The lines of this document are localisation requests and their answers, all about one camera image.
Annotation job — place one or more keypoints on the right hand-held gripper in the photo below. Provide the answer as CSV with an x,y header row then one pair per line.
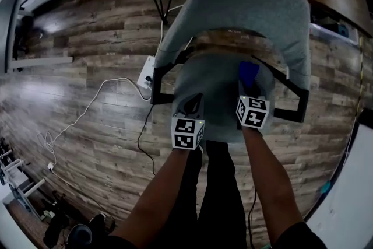
x,y
252,112

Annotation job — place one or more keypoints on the white power strip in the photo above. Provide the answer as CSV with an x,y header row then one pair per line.
x,y
145,73

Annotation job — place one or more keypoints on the white charger plug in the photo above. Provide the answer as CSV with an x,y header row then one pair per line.
x,y
51,166

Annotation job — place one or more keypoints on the person's black trousers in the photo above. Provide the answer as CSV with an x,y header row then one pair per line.
x,y
221,183

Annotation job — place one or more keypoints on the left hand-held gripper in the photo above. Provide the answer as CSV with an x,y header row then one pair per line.
x,y
186,132

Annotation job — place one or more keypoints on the grey fabric chair seat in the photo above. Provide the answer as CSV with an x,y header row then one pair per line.
x,y
215,81

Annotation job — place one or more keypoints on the person's left forearm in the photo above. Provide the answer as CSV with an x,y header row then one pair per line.
x,y
157,192

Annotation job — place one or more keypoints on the small teal object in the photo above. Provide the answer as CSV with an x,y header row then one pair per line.
x,y
326,186

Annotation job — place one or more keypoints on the clear plastic storage box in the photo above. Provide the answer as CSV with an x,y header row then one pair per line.
x,y
326,33

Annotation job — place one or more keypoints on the blue cloth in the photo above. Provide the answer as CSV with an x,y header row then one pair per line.
x,y
249,73

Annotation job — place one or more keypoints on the grey panel on white stand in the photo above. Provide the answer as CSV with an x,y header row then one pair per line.
x,y
13,23

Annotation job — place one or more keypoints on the black bag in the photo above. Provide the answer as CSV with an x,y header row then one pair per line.
x,y
56,221

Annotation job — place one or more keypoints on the black round stool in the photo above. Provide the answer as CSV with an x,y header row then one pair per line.
x,y
80,236

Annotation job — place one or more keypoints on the person's black shirt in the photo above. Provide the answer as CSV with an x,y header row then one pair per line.
x,y
297,237

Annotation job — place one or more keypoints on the person's right forearm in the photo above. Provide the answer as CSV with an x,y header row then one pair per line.
x,y
268,178

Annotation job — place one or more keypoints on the white metal rack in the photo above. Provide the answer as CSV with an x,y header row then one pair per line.
x,y
35,186

